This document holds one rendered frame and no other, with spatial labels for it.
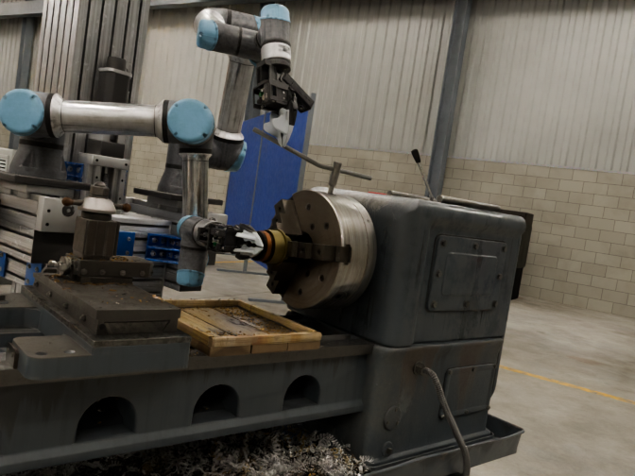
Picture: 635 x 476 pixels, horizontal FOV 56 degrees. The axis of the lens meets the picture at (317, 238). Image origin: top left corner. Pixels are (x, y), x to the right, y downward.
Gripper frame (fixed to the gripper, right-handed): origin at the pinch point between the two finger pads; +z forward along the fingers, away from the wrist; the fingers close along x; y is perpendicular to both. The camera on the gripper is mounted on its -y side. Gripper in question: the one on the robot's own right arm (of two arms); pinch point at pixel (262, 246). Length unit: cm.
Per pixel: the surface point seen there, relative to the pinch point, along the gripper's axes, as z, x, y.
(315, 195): -1.1, 14.0, -15.0
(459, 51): -628, 330, -827
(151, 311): 16.6, -11.4, 34.0
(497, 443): 26, -51, -76
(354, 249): 11.8, 2.2, -19.5
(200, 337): 10.3, -18.8, 19.4
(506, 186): -525, 86, -897
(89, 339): 18, -16, 45
